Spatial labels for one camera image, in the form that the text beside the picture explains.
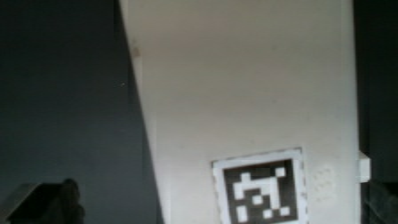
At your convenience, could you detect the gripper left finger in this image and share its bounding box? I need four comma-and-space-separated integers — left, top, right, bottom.
0, 179, 83, 224

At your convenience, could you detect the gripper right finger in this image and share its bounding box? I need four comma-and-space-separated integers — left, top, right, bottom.
360, 181, 398, 224

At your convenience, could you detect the white cabinet top block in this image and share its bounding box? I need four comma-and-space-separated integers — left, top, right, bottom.
119, 0, 369, 224

